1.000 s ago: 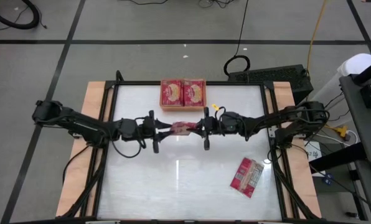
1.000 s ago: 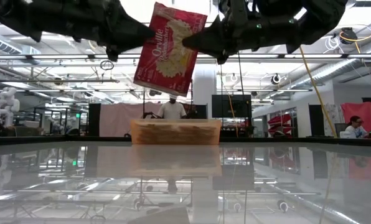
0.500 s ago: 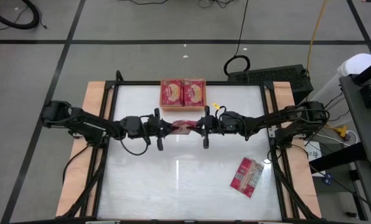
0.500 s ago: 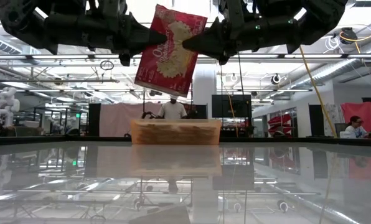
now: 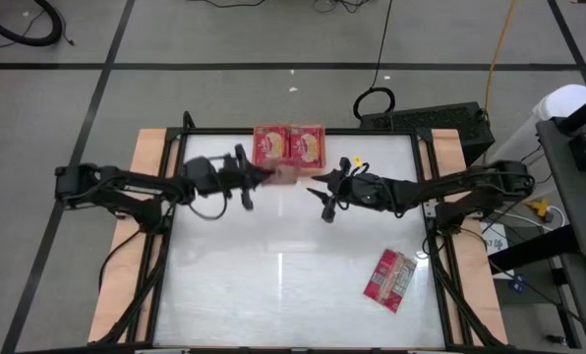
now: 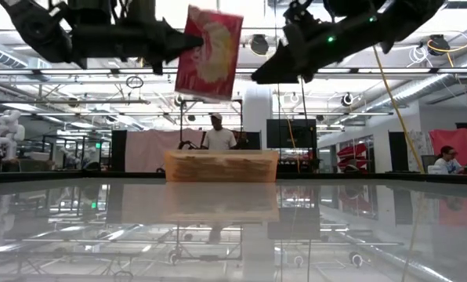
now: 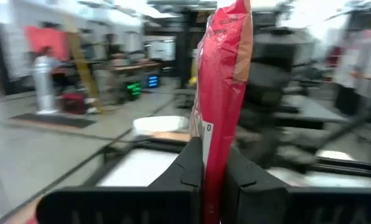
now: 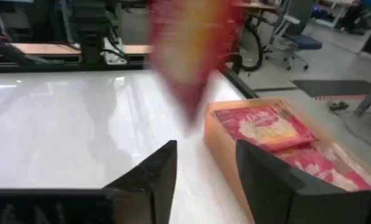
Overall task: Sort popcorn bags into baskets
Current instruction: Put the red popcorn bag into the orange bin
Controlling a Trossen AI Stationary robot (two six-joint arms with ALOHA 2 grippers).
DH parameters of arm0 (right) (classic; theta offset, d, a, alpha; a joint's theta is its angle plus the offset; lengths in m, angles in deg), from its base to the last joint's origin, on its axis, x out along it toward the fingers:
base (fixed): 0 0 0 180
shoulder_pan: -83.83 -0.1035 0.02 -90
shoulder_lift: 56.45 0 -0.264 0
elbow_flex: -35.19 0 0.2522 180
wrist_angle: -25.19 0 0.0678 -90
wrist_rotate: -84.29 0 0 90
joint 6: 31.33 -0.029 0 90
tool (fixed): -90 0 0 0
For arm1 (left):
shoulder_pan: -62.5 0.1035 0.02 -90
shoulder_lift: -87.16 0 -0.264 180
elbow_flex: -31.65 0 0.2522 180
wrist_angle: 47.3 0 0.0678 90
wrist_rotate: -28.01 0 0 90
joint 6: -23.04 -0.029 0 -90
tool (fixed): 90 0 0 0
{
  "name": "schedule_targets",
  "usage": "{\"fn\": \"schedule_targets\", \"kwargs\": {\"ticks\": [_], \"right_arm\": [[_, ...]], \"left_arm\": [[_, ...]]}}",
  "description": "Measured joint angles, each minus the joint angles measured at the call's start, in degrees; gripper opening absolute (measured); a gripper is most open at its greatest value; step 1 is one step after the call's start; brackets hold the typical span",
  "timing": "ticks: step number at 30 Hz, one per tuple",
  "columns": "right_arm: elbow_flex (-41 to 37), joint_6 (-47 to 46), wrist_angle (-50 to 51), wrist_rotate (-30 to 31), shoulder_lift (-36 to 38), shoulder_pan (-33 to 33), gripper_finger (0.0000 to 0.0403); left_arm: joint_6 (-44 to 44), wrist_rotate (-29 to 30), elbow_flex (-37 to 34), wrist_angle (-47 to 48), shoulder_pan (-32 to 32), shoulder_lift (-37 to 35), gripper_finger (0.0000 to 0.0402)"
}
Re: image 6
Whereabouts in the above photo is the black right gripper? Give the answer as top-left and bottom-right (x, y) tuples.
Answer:
(251, 1), (375, 85)

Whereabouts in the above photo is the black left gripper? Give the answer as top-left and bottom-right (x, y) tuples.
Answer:
(71, 0), (205, 75)

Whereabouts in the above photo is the red popcorn bag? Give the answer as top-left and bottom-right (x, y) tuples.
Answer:
(173, 4), (245, 103)

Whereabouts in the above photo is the black monitor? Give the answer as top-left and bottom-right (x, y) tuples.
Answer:
(266, 118), (318, 150)

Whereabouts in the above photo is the person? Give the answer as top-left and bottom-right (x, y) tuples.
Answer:
(201, 112), (238, 151)
(433, 145), (467, 175)

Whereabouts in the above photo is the long white ceiling light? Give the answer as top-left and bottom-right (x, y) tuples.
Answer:
(0, 67), (467, 76)

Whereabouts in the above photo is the orange cardboard box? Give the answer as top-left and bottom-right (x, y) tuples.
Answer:
(163, 149), (281, 184)

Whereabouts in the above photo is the pink cloth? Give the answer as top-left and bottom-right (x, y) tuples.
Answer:
(124, 128), (204, 173)

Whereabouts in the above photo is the red cloth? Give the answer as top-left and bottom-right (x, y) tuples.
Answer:
(429, 128), (467, 165)

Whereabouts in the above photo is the white robot figure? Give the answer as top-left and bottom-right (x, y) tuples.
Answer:
(0, 108), (26, 161)

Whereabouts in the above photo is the thin black cable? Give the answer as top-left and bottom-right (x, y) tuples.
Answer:
(300, 80), (310, 121)

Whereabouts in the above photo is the black cable loop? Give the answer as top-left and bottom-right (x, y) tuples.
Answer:
(125, 75), (144, 89)

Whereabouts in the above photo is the black frame stand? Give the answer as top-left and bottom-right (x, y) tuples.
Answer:
(178, 97), (244, 150)

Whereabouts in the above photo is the yellow cable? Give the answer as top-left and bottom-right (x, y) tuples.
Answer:
(372, 45), (426, 174)

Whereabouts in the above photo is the black metal table frame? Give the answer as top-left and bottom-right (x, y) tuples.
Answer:
(0, 170), (467, 186)

